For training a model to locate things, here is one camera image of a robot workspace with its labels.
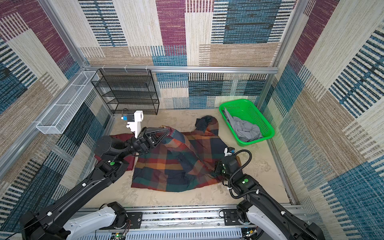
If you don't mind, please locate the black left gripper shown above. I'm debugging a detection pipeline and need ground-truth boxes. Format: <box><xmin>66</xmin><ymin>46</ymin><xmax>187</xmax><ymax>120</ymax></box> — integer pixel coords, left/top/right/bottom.
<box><xmin>117</xmin><ymin>129</ymin><xmax>167</xmax><ymax>162</ymax></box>

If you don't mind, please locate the multicolour plaid long sleeve shirt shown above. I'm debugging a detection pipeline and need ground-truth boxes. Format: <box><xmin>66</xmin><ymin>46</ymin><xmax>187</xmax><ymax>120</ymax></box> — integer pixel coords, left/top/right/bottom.
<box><xmin>131</xmin><ymin>116</ymin><xmax>227</xmax><ymax>193</ymax></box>

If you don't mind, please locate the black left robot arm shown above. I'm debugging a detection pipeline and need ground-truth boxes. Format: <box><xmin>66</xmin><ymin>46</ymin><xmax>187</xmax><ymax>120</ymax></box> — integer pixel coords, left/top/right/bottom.
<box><xmin>20</xmin><ymin>127</ymin><xmax>170</xmax><ymax>240</ymax></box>

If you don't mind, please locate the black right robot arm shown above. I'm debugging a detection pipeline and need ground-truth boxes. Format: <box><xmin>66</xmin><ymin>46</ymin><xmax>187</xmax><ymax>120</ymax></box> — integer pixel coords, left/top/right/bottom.
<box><xmin>215</xmin><ymin>155</ymin><xmax>325</xmax><ymax>240</ymax></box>

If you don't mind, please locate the folded maroon shirt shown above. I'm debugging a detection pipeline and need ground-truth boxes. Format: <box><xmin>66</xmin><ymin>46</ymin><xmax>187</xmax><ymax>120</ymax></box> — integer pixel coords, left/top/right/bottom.
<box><xmin>94</xmin><ymin>133</ymin><xmax>135</xmax><ymax>172</ymax></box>

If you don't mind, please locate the grey shirt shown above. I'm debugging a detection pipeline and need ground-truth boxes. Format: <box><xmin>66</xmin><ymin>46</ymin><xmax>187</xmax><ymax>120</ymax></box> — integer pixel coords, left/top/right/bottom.
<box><xmin>223</xmin><ymin>108</ymin><xmax>263</xmax><ymax>142</ymax></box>

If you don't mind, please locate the green plastic laundry basket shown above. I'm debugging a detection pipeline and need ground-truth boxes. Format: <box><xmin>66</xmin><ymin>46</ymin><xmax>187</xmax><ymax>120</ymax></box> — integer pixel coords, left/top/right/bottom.
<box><xmin>219</xmin><ymin>99</ymin><xmax>275</xmax><ymax>147</ymax></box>

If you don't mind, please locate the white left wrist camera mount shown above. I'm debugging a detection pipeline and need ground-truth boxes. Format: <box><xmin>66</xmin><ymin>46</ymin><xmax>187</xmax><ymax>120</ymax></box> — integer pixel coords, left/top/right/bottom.
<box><xmin>121</xmin><ymin>109</ymin><xmax>144</xmax><ymax>138</ymax></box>

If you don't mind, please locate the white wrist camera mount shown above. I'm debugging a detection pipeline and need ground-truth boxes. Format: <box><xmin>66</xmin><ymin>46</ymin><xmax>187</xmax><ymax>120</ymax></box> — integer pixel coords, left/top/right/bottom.
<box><xmin>121</xmin><ymin>109</ymin><xmax>144</xmax><ymax>138</ymax></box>
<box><xmin>224</xmin><ymin>147</ymin><xmax>235</xmax><ymax>157</ymax></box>

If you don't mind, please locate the black wire mesh shelf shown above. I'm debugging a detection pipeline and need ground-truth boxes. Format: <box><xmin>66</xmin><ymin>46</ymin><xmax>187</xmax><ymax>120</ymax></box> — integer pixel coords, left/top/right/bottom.
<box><xmin>91</xmin><ymin>69</ymin><xmax>160</xmax><ymax>115</ymax></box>

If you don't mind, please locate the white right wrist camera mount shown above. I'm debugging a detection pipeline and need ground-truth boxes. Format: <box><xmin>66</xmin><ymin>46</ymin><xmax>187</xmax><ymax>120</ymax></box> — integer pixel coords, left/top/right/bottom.
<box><xmin>224</xmin><ymin>147</ymin><xmax>235</xmax><ymax>157</ymax></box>

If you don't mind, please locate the aluminium front rail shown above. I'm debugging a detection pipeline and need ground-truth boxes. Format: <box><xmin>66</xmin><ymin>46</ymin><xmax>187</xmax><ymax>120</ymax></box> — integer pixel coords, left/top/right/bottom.
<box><xmin>65</xmin><ymin>205</ymin><xmax>304</xmax><ymax>240</ymax></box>

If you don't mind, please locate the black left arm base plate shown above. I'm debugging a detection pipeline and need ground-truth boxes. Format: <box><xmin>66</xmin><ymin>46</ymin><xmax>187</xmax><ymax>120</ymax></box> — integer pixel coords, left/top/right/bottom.
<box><xmin>100</xmin><ymin>212</ymin><xmax>143</xmax><ymax>230</ymax></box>

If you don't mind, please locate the black corrugated cable conduit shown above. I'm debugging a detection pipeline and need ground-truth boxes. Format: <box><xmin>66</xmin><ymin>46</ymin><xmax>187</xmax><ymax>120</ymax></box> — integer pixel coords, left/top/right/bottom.
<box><xmin>226</xmin><ymin>149</ymin><xmax>319</xmax><ymax>240</ymax></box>

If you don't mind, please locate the white wire mesh tray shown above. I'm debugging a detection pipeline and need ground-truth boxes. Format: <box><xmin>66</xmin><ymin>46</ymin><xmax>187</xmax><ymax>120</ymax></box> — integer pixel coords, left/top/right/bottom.
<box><xmin>36</xmin><ymin>71</ymin><xmax>96</xmax><ymax>135</ymax></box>

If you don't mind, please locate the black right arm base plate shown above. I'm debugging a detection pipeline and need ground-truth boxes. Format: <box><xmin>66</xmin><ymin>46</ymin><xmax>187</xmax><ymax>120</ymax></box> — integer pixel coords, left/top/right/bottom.
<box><xmin>219</xmin><ymin>209</ymin><xmax>250</xmax><ymax>226</ymax></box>

